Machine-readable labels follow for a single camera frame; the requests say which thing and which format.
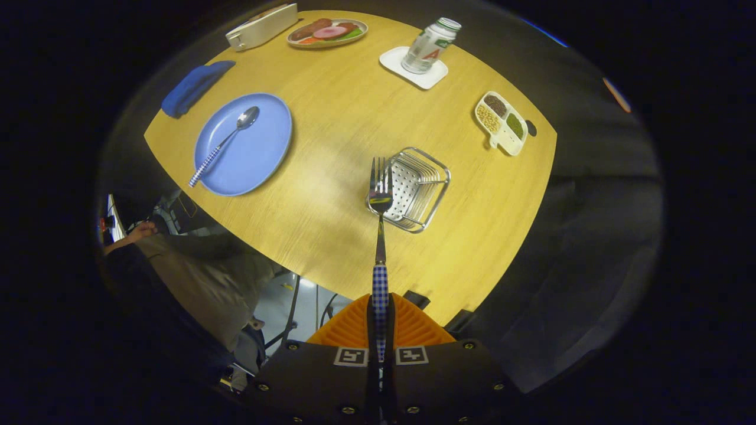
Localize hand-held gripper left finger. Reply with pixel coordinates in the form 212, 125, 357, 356
242, 293, 382, 425

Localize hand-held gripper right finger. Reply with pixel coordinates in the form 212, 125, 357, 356
381, 293, 522, 425

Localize fork with checked handle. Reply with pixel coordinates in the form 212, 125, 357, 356
367, 156, 395, 364

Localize spoon with checked handle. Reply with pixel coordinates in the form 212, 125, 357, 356
188, 106, 260, 188

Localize person's khaki trousers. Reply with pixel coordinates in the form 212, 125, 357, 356
136, 233, 278, 352

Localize blue round plate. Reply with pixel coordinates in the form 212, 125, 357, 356
194, 93, 294, 197

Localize white divided dish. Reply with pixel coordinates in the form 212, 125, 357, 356
474, 91, 529, 156

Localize pile of yellow beans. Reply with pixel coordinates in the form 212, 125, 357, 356
477, 105, 501, 133

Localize white square coaster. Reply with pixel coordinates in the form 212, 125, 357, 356
379, 46, 449, 90

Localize blue folded cloth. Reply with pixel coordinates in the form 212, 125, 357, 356
161, 60, 236, 119

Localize white drink bottle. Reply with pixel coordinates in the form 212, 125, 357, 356
402, 17, 462, 74

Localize oval plate of food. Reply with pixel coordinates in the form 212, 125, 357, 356
286, 18, 369, 49

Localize brown meat slice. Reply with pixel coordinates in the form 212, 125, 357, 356
291, 18, 333, 42

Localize white toaster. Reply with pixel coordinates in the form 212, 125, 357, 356
226, 3, 299, 52

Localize metal wire basket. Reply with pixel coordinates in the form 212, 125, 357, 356
365, 147, 451, 234

